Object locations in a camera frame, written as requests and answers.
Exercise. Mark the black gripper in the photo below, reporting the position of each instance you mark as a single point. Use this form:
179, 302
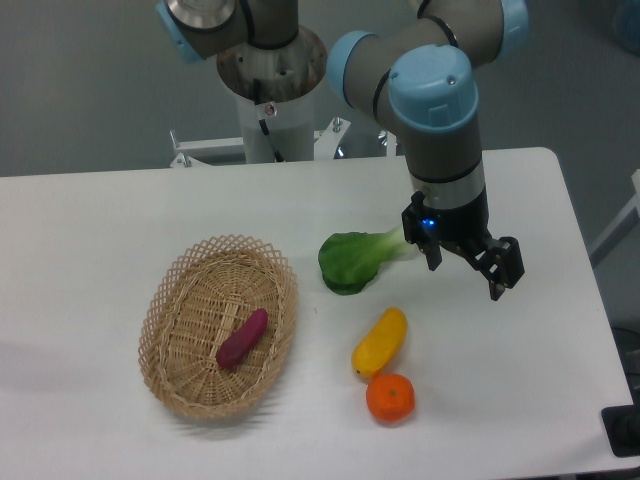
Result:
464, 231

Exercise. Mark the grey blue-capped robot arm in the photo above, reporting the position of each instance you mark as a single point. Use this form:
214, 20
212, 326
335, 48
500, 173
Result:
417, 85

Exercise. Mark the oval wicker basket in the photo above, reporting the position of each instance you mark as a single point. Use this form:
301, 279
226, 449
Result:
205, 297

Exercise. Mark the green bok choy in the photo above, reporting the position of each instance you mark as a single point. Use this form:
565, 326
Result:
350, 261

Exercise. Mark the yellow mango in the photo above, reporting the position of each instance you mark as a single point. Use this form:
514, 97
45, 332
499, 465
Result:
381, 344

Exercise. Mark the orange tangerine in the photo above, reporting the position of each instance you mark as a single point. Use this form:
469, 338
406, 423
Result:
390, 398

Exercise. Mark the black box at table edge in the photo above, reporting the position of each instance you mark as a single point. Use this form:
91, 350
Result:
622, 428

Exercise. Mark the white frame at right edge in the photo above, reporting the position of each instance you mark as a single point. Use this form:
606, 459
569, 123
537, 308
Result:
618, 228

